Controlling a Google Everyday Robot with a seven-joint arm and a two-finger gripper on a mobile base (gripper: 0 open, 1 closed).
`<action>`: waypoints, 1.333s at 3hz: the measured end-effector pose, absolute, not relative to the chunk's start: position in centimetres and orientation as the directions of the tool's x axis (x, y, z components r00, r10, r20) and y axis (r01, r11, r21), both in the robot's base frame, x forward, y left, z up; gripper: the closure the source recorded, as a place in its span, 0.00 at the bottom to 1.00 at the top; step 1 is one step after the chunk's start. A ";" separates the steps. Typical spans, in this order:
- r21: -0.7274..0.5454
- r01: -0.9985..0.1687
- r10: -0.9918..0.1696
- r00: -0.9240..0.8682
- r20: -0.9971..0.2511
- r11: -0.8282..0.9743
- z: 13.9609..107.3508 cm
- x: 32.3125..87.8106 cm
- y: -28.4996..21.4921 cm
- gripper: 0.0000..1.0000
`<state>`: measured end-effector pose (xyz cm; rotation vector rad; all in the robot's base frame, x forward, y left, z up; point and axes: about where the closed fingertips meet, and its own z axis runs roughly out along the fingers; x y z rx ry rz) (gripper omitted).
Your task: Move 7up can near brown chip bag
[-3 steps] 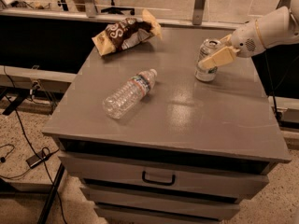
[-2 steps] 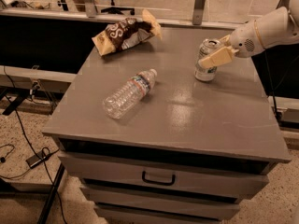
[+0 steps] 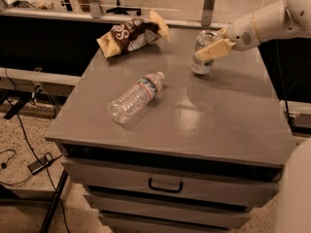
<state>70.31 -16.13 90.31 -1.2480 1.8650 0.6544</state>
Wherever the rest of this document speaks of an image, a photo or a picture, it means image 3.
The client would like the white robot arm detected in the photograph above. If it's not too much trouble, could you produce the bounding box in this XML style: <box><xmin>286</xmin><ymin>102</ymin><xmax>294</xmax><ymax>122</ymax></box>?
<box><xmin>195</xmin><ymin>0</ymin><xmax>311</xmax><ymax>233</ymax></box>

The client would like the grey drawer cabinet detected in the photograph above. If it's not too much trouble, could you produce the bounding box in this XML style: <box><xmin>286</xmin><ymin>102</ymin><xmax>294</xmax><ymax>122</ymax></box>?
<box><xmin>47</xmin><ymin>29</ymin><xmax>295</xmax><ymax>233</ymax></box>

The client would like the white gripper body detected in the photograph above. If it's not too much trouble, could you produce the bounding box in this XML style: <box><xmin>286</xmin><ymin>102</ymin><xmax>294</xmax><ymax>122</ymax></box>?
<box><xmin>225</xmin><ymin>1</ymin><xmax>294</xmax><ymax>50</ymax></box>

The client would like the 7up soda can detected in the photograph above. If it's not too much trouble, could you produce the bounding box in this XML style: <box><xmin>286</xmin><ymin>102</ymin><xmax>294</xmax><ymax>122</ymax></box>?
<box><xmin>190</xmin><ymin>30</ymin><xmax>219</xmax><ymax>75</ymax></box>

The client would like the brown chip bag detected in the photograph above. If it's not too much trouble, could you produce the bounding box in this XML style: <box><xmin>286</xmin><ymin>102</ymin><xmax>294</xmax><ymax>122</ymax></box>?
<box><xmin>97</xmin><ymin>10</ymin><xmax>170</xmax><ymax>58</ymax></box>

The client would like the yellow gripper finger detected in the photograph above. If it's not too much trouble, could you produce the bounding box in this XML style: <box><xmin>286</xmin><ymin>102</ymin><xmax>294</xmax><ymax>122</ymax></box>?
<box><xmin>194</xmin><ymin>39</ymin><xmax>236</xmax><ymax>61</ymax></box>
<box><xmin>217</xmin><ymin>27</ymin><xmax>227</xmax><ymax>39</ymax></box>

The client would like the black drawer handle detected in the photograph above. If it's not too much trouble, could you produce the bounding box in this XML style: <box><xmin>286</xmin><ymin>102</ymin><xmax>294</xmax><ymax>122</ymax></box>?
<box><xmin>148</xmin><ymin>178</ymin><xmax>184</xmax><ymax>194</ymax></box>

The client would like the black power adapter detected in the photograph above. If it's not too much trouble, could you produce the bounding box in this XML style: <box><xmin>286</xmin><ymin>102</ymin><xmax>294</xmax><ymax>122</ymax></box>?
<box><xmin>27</xmin><ymin>157</ymin><xmax>52</xmax><ymax>175</ymax></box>

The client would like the clear plastic water bottle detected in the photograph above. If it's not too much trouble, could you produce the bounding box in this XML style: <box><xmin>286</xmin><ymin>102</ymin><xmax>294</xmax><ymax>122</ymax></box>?
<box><xmin>107</xmin><ymin>72</ymin><xmax>164</xmax><ymax>124</ymax></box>

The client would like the black stand leg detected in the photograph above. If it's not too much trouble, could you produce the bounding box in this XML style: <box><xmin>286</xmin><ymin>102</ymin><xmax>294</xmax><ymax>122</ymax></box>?
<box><xmin>39</xmin><ymin>171</ymin><xmax>68</xmax><ymax>233</ymax></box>

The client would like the black floor cable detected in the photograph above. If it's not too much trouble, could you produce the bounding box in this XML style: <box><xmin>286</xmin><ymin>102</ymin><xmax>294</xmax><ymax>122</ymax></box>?
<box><xmin>0</xmin><ymin>69</ymin><xmax>72</xmax><ymax>233</ymax></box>

